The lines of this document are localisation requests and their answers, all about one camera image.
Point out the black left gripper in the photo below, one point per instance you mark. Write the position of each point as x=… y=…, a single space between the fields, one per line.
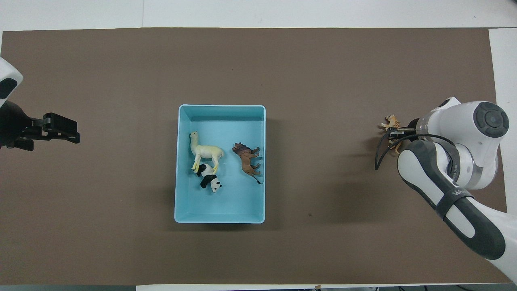
x=16 y=129

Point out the orange striped tiger toy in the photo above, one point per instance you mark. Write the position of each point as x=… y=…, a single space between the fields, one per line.
x=391 y=121

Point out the brown lion toy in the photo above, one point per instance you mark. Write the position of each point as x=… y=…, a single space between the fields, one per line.
x=247 y=159

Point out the cream llama toy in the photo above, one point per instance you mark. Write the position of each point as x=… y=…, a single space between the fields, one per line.
x=207 y=152

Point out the light blue storage box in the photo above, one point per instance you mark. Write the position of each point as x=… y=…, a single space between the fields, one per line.
x=226 y=202

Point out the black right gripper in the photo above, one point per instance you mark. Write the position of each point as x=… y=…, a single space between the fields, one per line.
x=410 y=129

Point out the black white panda toy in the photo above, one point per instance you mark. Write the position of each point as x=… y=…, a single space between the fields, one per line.
x=210 y=182

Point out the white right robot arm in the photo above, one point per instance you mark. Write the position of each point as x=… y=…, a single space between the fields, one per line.
x=464 y=161

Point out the brown table mat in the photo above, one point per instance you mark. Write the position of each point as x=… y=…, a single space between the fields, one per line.
x=323 y=72

